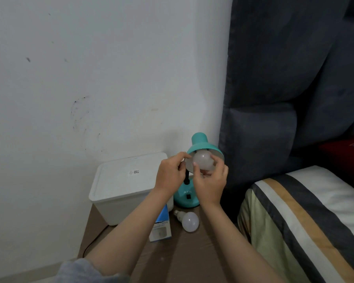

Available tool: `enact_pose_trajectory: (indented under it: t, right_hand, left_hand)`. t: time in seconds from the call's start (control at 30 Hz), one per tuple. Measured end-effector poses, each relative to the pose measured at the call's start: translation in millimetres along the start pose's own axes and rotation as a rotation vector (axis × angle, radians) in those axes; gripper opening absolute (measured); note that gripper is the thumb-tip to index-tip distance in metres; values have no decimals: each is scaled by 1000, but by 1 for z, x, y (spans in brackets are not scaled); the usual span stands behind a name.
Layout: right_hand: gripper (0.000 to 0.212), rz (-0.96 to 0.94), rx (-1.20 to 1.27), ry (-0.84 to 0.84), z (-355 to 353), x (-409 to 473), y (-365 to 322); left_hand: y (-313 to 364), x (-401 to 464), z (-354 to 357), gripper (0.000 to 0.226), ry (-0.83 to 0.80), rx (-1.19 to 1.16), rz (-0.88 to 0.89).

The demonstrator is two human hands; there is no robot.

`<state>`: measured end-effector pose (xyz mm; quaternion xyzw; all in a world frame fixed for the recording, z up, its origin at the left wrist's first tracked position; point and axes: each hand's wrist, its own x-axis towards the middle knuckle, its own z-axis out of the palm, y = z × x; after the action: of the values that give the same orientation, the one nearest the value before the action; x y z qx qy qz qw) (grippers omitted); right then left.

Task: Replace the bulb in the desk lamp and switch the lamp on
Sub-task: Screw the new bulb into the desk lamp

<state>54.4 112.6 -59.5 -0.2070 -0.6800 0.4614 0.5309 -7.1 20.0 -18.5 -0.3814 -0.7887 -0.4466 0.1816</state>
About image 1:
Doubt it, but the person's left hand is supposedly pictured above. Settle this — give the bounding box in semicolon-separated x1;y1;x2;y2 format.
155;152;192;198

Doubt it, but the person's right hand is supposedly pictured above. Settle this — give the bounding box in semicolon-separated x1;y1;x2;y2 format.
192;154;229;207

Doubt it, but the white light bulb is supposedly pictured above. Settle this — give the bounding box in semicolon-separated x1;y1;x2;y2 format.
173;210;200;233
193;150;217;171

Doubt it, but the teal desk lamp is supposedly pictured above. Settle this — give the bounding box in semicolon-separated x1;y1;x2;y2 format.
173;132;225;208

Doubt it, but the person's right forearm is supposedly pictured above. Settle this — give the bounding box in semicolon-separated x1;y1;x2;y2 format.
199;202;287;283

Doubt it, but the person's left forearm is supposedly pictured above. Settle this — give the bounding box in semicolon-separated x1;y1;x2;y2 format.
85;187;173;277

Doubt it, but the white lidded storage box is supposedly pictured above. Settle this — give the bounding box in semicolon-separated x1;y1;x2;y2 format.
88;152;174;227

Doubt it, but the blue light bulb box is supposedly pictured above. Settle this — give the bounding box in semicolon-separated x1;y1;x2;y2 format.
149;203;172;243

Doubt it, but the dark grey padded headboard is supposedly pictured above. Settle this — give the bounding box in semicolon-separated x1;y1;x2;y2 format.
218;0;354;224

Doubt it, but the striped pillow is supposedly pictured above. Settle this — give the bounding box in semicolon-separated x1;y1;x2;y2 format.
237;165;354;283

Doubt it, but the grey sleeve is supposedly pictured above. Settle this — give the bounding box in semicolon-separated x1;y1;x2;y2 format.
57;258;131;283

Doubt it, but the red bedding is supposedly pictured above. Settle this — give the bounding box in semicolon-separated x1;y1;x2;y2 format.
318;135;354;198

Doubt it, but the black power cable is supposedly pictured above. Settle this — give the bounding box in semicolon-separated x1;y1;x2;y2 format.
82;225;110;258

